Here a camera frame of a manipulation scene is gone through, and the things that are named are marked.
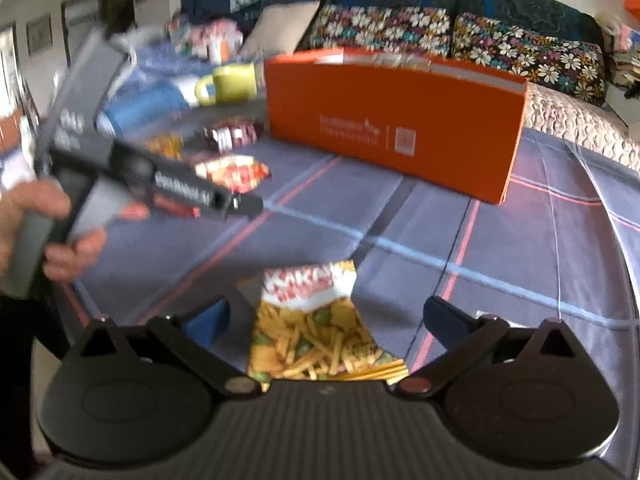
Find beige quilted sofa cover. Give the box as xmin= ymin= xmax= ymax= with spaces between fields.
xmin=522 ymin=82 xmax=640 ymax=171

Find fries print snack packet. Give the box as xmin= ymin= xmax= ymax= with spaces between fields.
xmin=247 ymin=260 xmax=411 ymax=393

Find person's left hand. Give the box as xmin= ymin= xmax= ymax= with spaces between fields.
xmin=0 ymin=180 xmax=108 ymax=282

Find pink floral cloth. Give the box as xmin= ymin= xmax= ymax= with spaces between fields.
xmin=170 ymin=17 xmax=243 ymax=58

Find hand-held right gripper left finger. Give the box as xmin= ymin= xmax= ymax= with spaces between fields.
xmin=70 ymin=296 xmax=262 ymax=402

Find orange cardboard box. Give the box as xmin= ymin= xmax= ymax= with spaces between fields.
xmin=263 ymin=49 xmax=530 ymax=205

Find floral cushion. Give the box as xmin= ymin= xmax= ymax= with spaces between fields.
xmin=451 ymin=12 xmax=607 ymax=107
xmin=309 ymin=5 xmax=452 ymax=59

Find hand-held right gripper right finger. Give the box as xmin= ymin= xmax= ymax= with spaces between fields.
xmin=396 ymin=296 xmax=588 ymax=400

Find stack of books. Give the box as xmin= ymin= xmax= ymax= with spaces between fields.
xmin=607 ymin=25 xmax=640 ymax=86

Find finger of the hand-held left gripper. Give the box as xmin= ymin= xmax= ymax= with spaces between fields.
xmin=212 ymin=191 xmax=264 ymax=218

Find beige pillow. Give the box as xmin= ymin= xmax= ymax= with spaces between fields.
xmin=239 ymin=0 xmax=321 ymax=58

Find plaid blue tablecloth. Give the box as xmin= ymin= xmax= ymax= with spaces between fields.
xmin=55 ymin=95 xmax=640 ymax=386

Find yellow mug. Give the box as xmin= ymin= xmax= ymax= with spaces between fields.
xmin=195 ymin=64 xmax=258 ymax=107

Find dark blue clothes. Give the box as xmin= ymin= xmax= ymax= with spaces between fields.
xmin=181 ymin=0 xmax=281 ymax=31

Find dark red snack packet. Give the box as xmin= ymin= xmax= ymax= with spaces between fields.
xmin=204 ymin=117 xmax=263 ymax=153

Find red yellow snack packet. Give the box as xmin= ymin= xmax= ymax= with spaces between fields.
xmin=195 ymin=155 xmax=271 ymax=193

